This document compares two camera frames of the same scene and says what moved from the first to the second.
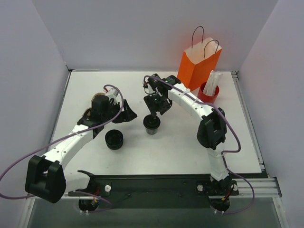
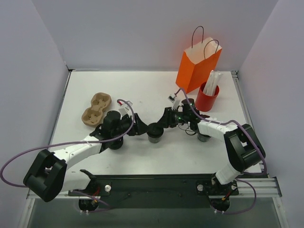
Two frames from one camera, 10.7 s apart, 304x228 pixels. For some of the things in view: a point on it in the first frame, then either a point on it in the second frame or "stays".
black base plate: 122,191 stays
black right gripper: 156,107 -> 170,116
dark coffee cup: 151,131 -> 154,140
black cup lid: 151,122 -> 155,130
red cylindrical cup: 206,98 stays
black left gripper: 122,112 -> 133,124
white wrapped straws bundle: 211,86 stays
